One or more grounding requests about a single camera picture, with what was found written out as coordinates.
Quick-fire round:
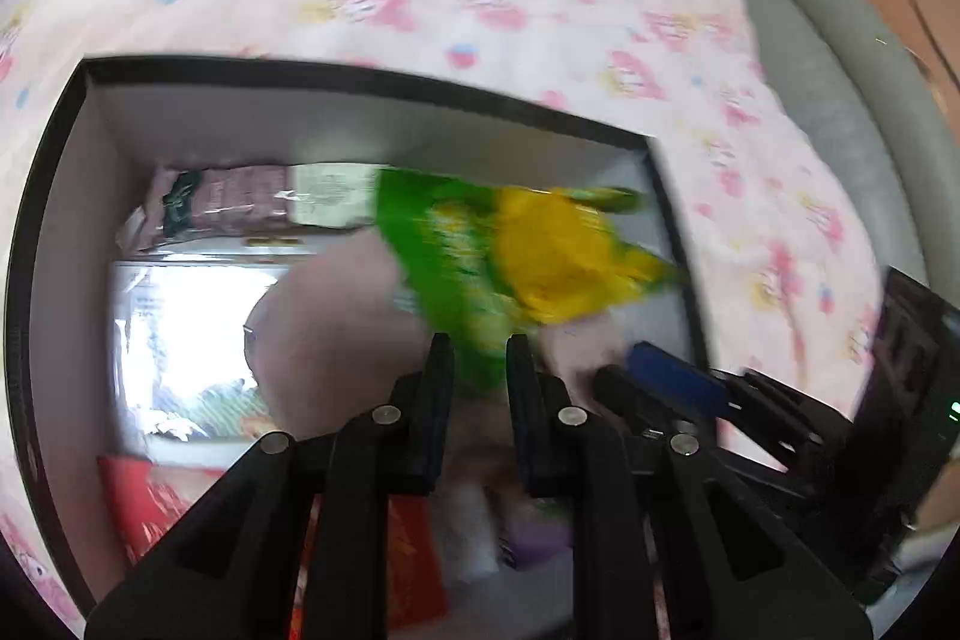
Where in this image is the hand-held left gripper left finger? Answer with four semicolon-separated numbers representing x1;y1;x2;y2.
84;332;457;640

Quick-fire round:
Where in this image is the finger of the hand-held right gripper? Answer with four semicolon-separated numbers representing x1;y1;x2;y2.
626;341;856;461
592;364;811;498

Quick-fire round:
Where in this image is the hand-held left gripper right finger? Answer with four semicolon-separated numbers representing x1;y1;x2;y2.
506;332;875;640

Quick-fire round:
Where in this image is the green and yellow snack packet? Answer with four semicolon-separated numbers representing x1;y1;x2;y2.
373;166;687;390

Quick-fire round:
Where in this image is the dark cardboard box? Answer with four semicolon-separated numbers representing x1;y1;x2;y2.
4;55;713;640

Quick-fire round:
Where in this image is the black package with purple print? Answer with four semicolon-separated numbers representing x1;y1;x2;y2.
499;512;575;570

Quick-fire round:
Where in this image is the clear plastic packet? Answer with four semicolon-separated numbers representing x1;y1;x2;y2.
439;479;503;585

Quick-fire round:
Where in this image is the orange red packet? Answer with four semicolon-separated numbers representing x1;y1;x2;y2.
289;494;451;640

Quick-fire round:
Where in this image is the pale cream tube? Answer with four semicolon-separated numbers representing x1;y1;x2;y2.
289;162;383;229

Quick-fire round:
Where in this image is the cartoon comic book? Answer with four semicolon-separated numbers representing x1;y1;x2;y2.
109;235;316;461

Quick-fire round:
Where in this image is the dark pink packet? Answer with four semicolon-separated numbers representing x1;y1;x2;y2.
139;164;293;236

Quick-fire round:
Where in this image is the grey padded headboard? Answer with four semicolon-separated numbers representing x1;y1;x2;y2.
622;0;960;341

